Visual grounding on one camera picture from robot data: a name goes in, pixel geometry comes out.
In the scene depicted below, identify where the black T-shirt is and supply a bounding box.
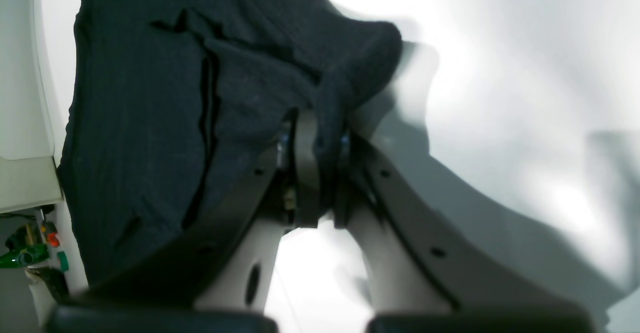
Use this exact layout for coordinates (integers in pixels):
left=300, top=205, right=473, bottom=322
left=57, top=0, right=403, bottom=285

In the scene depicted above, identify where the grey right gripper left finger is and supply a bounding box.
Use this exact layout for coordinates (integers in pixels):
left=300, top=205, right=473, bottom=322
left=50, top=110, right=321, bottom=333

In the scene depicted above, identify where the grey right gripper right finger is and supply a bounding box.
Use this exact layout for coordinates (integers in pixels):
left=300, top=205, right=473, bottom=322
left=333, top=129, right=596, bottom=333

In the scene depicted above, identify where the grey partition panel right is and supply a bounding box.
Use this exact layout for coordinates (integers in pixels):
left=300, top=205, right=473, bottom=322
left=0, top=0, right=62, bottom=214

